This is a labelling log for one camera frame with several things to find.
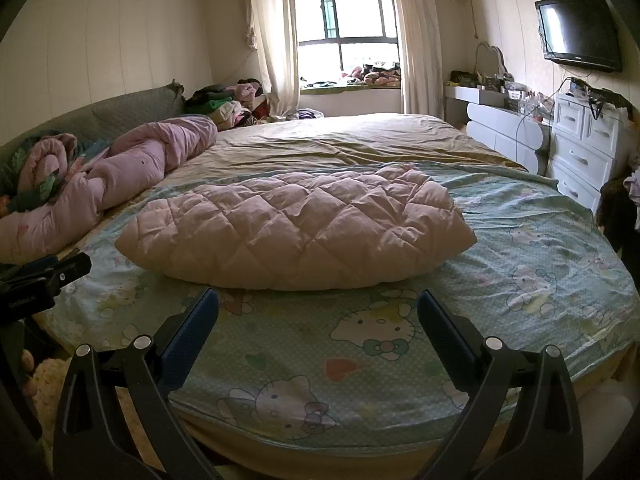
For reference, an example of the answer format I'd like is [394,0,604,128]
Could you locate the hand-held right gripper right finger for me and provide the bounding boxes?
[417,289,586,480]

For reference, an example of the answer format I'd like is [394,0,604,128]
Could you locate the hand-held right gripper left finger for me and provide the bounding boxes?
[52,287,221,480]

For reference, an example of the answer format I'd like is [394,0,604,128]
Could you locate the pink quilted coat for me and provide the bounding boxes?
[114,164,478,292]

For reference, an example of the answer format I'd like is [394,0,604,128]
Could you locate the dark hanging clothes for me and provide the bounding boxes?
[597,160,640,256]

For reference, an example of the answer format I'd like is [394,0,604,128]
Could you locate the pile of mixed clothes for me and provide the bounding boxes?
[185,79,281,131]

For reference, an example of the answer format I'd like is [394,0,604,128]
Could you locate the clothes on window sill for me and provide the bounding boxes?
[300,61,402,88]

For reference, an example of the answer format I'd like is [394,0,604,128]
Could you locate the round bed with cartoon sheet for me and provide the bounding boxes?
[45,160,638,451]

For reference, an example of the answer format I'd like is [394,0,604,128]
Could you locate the cream fluffy rug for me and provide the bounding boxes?
[20,350,68,441]

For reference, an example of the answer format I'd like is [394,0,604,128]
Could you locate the pink rolled duvet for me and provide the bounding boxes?
[0,115,219,266]

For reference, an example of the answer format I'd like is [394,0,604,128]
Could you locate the grey padded headboard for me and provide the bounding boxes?
[0,80,186,161]

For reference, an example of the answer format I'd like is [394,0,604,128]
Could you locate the white round stool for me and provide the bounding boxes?
[575,380,631,461]

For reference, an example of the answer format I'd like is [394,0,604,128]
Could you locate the white dressing table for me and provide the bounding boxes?
[444,84,553,176]

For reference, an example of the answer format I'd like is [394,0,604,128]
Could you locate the beige bed sheet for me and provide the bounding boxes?
[150,114,528,201]

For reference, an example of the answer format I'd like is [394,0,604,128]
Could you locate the white drawer chest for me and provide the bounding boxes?
[547,92,631,213]

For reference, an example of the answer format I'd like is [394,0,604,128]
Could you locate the cosmetics clutter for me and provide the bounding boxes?
[500,77,556,121]

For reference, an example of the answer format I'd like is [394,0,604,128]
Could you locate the cloud shaped mirror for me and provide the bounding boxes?
[474,42,508,78]

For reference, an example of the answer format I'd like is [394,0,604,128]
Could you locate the cream curtain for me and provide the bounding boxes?
[239,0,301,118]
[387,0,445,121]

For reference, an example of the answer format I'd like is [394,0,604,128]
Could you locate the window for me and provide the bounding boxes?
[295,0,401,78]

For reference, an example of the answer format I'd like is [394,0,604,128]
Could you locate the black cable bundle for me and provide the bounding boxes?
[565,77,636,111]

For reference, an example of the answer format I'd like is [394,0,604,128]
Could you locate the black wall television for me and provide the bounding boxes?
[535,0,623,73]

